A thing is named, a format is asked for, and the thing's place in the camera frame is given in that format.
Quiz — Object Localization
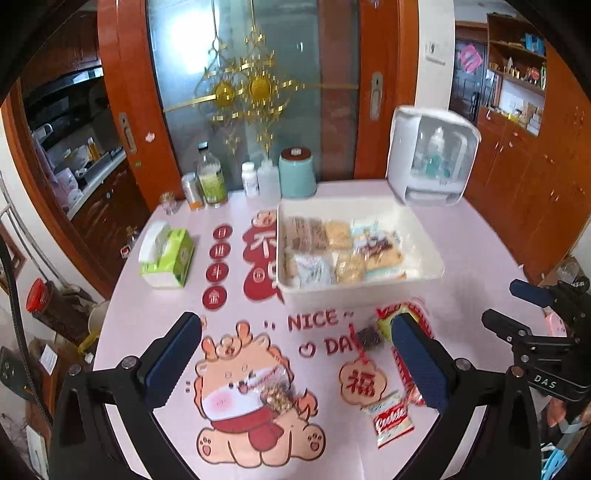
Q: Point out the small dark brown packet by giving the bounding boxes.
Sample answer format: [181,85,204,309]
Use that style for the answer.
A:
[355,325,384,352]

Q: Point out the yellow puffed snack packet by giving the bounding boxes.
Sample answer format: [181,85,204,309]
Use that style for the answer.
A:
[335,251,368,283]

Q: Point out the jar with red lid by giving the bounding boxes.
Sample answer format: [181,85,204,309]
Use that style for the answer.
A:
[25,278,54,315]

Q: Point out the translucent squeeze bottle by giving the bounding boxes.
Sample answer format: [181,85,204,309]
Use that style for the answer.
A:
[257,157,282,204]

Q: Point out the white bottle storage cabinet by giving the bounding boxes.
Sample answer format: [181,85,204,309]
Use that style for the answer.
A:
[385,105,482,207]

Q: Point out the wooden wall shelf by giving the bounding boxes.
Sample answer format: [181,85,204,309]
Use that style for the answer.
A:
[487,14,548,137]

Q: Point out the wooden floor cabinet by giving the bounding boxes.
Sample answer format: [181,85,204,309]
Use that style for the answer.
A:
[464,106,591,278]

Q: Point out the wooden framed glass sliding doors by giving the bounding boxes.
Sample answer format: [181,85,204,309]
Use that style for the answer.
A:
[97,0,419,222]

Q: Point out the small jar with orange contents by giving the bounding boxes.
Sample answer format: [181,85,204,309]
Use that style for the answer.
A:
[181,173,205,212]

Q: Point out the green tissue box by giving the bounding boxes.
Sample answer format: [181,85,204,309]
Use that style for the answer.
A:
[139,222,195,291]

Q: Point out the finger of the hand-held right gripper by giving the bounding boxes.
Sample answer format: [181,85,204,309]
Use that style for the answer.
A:
[509,278,561,308]
[481,308,532,344]

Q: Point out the white pill bottle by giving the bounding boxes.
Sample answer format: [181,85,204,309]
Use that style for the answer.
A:
[241,161,259,197]

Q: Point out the light blue snack packet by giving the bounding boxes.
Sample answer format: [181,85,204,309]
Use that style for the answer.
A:
[351,222,393,245]

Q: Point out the silver door handle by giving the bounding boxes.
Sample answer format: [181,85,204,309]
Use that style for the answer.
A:
[117,112,138,155]
[370,71,384,121]

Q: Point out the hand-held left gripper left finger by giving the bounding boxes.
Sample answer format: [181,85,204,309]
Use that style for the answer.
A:
[48,311,204,480]

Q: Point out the glass bottle with green label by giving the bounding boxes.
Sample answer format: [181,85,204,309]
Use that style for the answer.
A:
[198,144,229,207]

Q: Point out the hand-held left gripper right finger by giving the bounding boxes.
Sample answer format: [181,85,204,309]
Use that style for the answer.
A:
[390,313,541,480]

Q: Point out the white bucket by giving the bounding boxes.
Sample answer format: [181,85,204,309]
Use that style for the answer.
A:
[88,300,112,342]

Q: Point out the kitchen counter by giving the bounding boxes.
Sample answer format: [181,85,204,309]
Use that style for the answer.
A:
[32,69,130,217]

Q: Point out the clear candy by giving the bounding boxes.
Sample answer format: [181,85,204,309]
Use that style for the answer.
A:
[259,385,305,418]

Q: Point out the teal canister with brown lid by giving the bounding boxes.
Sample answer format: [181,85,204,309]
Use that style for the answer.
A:
[278,147,318,199]

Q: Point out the gold door ornament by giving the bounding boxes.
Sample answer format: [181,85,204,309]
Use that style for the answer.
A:
[164,28,358,153]

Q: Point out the clear cake packet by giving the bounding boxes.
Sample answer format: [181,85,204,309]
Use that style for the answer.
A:
[284,216,328,252]

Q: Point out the pale yellow bread packet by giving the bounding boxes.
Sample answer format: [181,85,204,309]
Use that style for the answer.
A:
[325,220,354,250]

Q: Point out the red door poster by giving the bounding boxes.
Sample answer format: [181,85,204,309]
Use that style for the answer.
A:
[459,44,483,72]

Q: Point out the white plastic storage tray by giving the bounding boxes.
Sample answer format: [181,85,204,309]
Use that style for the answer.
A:
[276,199,446,308]

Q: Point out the red yellow snack bag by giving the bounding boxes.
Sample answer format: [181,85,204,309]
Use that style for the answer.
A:
[376,310,423,342]

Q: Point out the red cookie packet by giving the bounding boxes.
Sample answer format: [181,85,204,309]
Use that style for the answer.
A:
[361,390,416,449]

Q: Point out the orange and white packet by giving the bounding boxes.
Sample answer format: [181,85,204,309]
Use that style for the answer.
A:
[365,235,407,273]

